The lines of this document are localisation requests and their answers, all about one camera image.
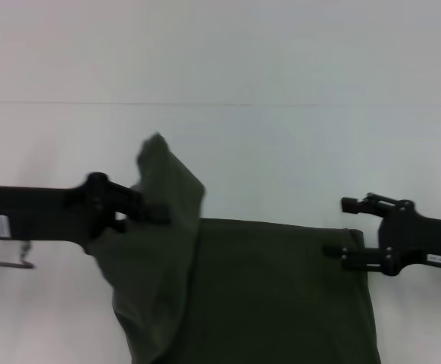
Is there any dark green shirt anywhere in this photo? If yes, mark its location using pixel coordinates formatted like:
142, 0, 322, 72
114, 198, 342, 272
85, 132, 383, 364

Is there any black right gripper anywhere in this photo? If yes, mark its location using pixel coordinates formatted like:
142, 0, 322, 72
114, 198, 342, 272
321, 193, 441, 278

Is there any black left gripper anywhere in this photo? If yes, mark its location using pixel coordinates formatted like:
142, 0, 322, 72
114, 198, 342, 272
0, 172, 171, 251

